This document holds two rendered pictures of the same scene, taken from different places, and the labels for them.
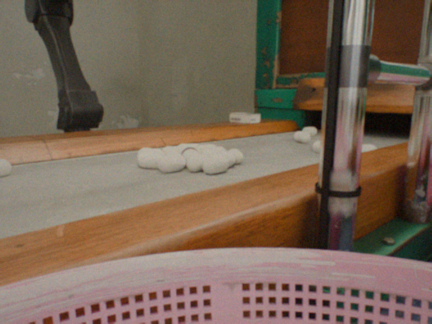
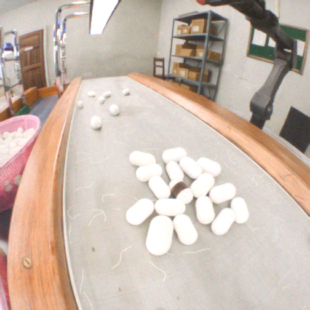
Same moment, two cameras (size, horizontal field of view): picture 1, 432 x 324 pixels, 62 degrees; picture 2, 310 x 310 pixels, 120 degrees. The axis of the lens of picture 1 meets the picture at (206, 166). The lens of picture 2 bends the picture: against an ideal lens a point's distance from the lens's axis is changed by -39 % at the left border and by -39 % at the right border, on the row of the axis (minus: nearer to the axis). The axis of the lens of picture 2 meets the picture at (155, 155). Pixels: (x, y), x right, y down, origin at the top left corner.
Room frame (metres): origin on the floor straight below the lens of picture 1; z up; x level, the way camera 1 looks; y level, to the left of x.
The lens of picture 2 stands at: (0.16, 0.16, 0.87)
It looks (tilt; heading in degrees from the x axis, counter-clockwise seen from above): 37 degrees down; 106
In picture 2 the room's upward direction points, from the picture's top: 5 degrees clockwise
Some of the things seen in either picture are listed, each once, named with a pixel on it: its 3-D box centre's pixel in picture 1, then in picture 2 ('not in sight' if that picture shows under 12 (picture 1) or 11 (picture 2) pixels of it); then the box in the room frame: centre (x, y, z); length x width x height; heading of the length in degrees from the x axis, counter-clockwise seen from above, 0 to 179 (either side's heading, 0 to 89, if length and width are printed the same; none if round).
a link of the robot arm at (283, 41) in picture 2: not in sight; (277, 42); (0.39, 0.72, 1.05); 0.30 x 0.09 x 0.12; 44
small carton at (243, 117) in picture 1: (244, 117); not in sight; (0.80, -0.09, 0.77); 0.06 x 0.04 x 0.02; 42
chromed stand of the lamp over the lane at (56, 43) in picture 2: not in sight; (79, 55); (-0.34, 0.64, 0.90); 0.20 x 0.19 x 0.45; 132
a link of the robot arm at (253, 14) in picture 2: not in sight; (249, 5); (0.25, 0.58, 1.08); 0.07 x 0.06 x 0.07; 44
